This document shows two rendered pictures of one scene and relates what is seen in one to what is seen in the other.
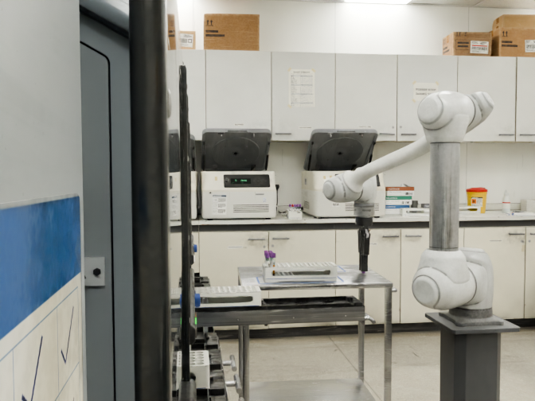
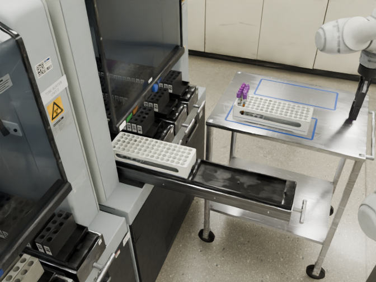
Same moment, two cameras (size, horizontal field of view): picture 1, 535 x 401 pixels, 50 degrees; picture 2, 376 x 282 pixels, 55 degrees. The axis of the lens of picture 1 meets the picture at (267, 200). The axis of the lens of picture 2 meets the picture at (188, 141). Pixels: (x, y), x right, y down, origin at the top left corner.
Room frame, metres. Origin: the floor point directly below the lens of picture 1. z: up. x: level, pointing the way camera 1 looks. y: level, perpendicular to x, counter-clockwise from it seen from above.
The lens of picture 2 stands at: (1.14, -0.39, 1.69)
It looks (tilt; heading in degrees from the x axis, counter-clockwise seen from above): 40 degrees down; 28
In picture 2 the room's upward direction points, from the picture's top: 1 degrees counter-clockwise
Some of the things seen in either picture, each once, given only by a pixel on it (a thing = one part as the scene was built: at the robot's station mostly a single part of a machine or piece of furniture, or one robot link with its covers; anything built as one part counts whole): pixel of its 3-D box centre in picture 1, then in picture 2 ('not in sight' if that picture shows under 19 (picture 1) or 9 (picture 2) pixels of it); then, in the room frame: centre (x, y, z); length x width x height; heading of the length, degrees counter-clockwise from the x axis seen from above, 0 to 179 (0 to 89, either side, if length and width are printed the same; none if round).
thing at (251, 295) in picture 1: (216, 298); (152, 155); (1.93, 0.17, 0.83); 0.30 x 0.10 x 0.06; 97
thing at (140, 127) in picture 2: not in sight; (146, 121); (2.07, 0.29, 0.85); 0.12 x 0.02 x 0.06; 8
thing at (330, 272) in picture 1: (298, 271); (272, 113); (2.34, -0.13, 0.85); 0.30 x 0.10 x 0.06; 95
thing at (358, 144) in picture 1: (341, 173); not in sight; (4.65, -0.60, 1.25); 0.62 x 0.56 x 0.69; 7
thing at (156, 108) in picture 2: not in sight; (161, 100); (2.22, 0.31, 0.85); 0.12 x 0.02 x 0.06; 7
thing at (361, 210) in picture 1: (364, 210); (373, 56); (2.48, -0.42, 1.09); 0.09 x 0.09 x 0.06
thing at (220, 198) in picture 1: (236, 173); not in sight; (4.54, 0.25, 1.24); 0.62 x 0.56 x 0.69; 8
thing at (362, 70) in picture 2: (364, 227); (367, 75); (2.48, -0.42, 1.02); 0.08 x 0.07 x 0.09; 5
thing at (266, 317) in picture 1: (268, 312); (200, 178); (1.95, 0.00, 0.78); 0.73 x 0.14 x 0.09; 97
